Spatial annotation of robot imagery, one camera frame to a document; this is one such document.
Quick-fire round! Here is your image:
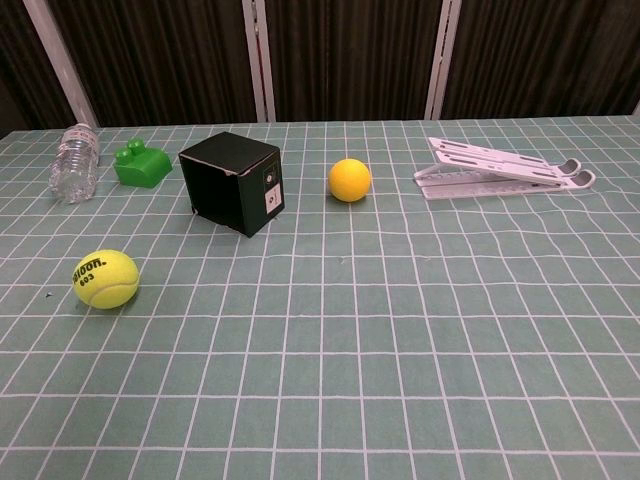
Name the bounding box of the green grid tablecloth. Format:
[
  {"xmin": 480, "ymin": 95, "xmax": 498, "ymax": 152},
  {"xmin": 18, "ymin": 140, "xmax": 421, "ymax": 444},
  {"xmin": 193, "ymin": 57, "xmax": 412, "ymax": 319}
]
[{"xmin": 0, "ymin": 114, "xmax": 640, "ymax": 480}]

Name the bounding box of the clear plastic water bottle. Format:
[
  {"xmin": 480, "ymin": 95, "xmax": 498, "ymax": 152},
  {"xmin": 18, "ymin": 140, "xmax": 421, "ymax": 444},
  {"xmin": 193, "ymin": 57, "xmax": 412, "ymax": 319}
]
[{"xmin": 48, "ymin": 123, "xmax": 101, "ymax": 205}]

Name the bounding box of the green toy building block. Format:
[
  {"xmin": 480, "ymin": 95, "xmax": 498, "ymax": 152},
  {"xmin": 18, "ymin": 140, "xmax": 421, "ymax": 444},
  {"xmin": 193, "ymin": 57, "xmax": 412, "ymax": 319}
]
[{"xmin": 113, "ymin": 138, "xmax": 174, "ymax": 190}]

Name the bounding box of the yellow tennis ball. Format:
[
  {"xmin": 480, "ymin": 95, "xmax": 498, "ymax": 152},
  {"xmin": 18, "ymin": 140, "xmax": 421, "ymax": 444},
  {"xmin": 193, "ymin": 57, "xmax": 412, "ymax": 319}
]
[{"xmin": 72, "ymin": 249, "xmax": 140, "ymax": 310}]

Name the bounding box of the black cardboard box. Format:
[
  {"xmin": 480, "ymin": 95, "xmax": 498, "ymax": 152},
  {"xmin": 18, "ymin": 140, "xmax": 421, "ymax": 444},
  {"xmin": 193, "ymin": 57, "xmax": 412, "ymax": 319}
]
[{"xmin": 178, "ymin": 131, "xmax": 286, "ymax": 239}]

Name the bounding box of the white metal frame post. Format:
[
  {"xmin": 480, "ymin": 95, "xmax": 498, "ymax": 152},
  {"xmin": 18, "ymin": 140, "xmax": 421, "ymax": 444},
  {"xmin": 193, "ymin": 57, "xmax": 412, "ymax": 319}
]
[
  {"xmin": 22, "ymin": 0, "xmax": 101, "ymax": 129},
  {"xmin": 241, "ymin": 0, "xmax": 277, "ymax": 123},
  {"xmin": 424, "ymin": 0, "xmax": 461, "ymax": 121}
]

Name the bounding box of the white folding laptop stand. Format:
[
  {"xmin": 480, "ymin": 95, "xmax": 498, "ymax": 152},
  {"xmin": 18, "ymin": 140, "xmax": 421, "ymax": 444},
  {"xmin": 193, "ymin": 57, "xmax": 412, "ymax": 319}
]
[{"xmin": 413, "ymin": 136, "xmax": 597, "ymax": 200}]

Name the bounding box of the dark ribbed curtain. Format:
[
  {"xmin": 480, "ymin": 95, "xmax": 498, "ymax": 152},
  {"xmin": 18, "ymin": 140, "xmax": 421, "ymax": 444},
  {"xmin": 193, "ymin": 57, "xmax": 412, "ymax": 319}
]
[{"xmin": 0, "ymin": 0, "xmax": 640, "ymax": 131}]

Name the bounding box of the orange-yellow smooth ball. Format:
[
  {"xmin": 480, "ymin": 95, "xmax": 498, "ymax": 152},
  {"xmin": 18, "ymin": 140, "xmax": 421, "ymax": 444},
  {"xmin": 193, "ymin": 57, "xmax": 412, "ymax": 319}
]
[{"xmin": 327, "ymin": 158, "xmax": 373, "ymax": 203}]

